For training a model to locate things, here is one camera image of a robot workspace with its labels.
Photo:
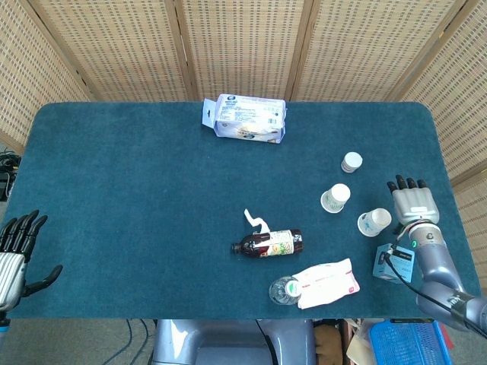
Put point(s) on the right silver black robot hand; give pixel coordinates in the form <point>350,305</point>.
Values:
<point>414,205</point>

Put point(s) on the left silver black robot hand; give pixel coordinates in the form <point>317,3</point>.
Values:
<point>11,270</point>

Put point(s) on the white cup blue flower print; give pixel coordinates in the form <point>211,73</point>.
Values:
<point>374,222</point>

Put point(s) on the white cup green print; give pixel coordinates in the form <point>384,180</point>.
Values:
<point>335,199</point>

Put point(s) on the small blue carton box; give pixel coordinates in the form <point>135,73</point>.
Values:
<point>392,270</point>

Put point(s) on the small white jar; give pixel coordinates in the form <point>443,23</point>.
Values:
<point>351,161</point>

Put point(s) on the woven rattan screen panel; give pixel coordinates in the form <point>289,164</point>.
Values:
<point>30,76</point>
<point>121,49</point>
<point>361,49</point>
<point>456,114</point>
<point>243,45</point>

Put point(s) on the blue plastic basket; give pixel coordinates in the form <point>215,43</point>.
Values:
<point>407,342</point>

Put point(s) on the teal table cloth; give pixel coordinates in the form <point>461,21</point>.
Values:
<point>133,190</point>

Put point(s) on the beige cardboard sheet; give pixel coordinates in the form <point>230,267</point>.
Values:
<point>357,342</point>

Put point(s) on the clear water bottle green label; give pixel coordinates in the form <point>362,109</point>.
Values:
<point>279,292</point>

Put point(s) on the brown paper bag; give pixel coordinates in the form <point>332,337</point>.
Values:
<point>329,342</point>

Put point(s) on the torn white label strip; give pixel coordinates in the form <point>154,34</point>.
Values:
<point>251,218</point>

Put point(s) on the brown tea bottle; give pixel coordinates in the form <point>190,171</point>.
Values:
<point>255,245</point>

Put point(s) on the blue white tissue pack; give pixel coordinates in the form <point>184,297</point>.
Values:
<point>247,114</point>

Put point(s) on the grey robot torso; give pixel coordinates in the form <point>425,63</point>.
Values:
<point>228,342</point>

